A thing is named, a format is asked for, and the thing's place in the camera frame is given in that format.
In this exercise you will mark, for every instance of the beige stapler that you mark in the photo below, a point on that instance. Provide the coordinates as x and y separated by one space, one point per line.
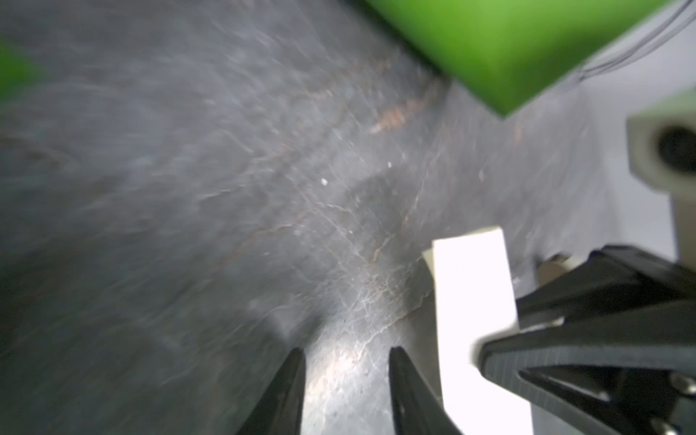
661 153

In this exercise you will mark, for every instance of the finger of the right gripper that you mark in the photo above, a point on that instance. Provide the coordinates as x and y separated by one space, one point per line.
612 280
626 373

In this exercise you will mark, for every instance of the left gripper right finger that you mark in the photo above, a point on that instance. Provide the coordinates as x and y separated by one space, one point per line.
415 409

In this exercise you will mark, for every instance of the green bag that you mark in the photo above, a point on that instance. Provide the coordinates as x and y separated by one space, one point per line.
506 52
17 72

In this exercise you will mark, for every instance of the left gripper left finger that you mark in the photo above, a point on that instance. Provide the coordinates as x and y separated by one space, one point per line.
280 408

